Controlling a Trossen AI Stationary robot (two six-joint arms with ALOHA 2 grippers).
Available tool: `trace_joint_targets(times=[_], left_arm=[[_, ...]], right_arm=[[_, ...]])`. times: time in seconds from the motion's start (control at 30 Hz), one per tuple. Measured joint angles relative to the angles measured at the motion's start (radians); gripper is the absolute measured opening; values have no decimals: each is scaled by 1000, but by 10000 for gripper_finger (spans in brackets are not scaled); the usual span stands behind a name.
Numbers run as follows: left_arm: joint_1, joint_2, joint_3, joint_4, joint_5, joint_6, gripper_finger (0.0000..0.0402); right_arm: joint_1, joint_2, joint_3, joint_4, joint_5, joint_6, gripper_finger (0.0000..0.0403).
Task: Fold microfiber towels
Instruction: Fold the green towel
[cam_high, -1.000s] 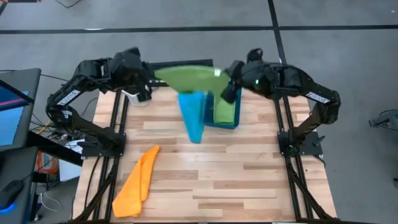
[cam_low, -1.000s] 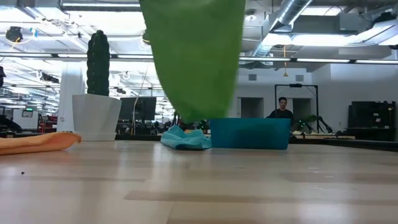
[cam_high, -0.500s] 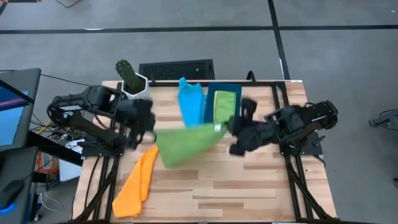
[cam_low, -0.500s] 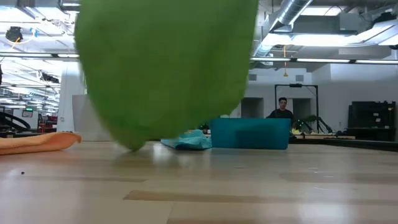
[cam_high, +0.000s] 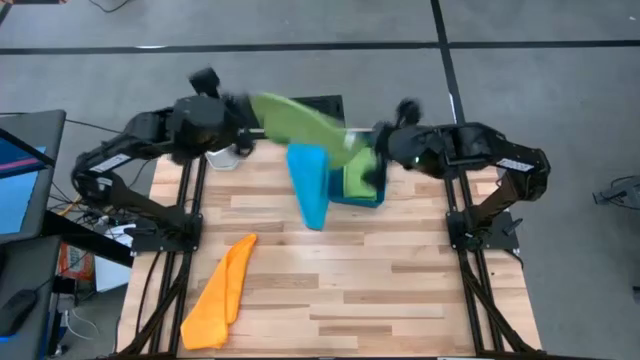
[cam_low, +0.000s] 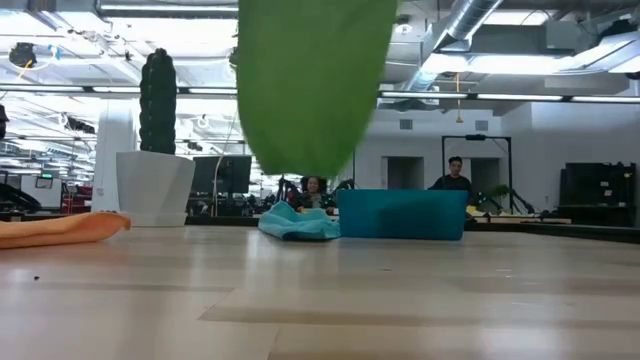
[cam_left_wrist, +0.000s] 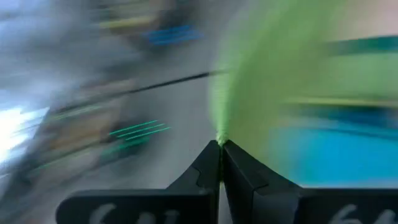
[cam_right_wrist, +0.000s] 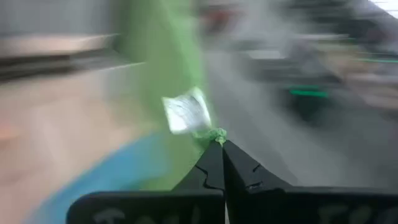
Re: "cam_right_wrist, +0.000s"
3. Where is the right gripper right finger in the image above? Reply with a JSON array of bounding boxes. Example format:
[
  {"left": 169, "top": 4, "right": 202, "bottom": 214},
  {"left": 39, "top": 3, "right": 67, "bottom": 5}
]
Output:
[{"left": 222, "top": 140, "right": 398, "bottom": 224}]

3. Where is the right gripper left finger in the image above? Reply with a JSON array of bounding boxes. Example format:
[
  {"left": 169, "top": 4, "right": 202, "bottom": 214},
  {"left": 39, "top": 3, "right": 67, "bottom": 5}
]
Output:
[{"left": 66, "top": 140, "right": 226, "bottom": 224}]

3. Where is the green towel with white tag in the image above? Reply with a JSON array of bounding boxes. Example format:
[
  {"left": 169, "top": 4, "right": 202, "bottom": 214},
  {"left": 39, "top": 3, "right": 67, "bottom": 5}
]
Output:
[{"left": 118, "top": 0, "right": 228, "bottom": 191}]

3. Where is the light blue microfiber towel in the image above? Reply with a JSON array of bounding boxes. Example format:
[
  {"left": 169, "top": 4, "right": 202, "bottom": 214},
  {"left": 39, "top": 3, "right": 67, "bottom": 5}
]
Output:
[{"left": 26, "top": 132, "right": 175, "bottom": 224}]

